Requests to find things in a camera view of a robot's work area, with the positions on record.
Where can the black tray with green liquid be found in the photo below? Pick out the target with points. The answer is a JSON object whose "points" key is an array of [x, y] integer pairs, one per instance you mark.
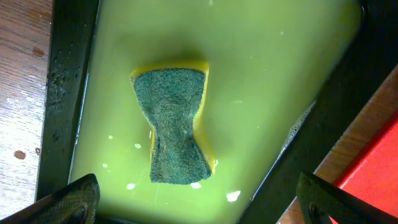
{"points": [[286, 79]]}

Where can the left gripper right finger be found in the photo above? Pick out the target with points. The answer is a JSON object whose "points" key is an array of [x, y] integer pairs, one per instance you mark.
{"points": [[322, 202]]}

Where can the yellow and green sponge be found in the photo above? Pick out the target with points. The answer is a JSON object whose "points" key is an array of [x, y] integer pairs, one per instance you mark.
{"points": [[171, 96]]}

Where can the red plastic serving tray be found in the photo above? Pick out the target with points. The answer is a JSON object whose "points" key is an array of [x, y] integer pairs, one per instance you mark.
{"points": [[371, 178]]}

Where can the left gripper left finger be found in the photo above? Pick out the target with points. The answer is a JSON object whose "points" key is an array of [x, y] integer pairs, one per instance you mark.
{"points": [[75, 203]]}

